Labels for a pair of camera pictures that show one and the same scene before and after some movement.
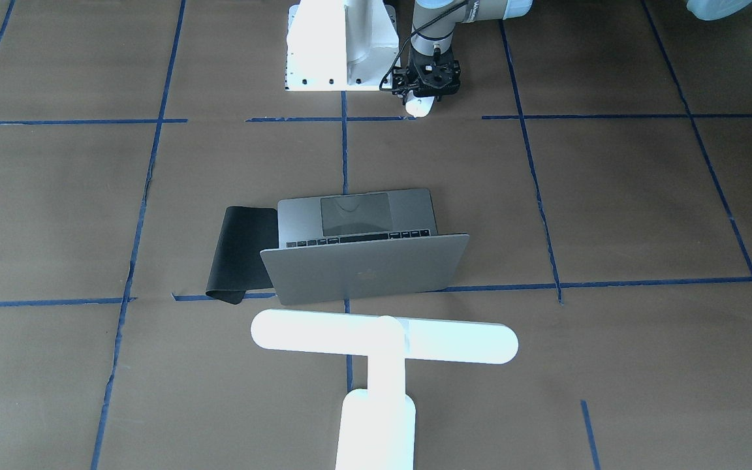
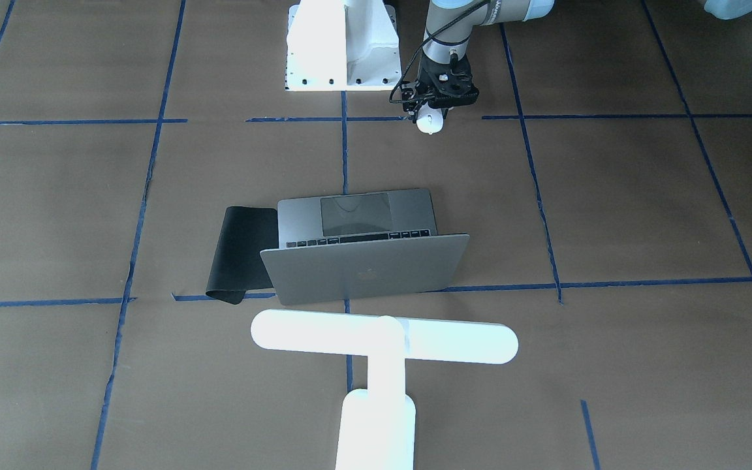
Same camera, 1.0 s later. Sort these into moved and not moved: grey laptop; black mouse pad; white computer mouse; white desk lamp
Moved: white computer mouse
Not moved: grey laptop; black mouse pad; white desk lamp
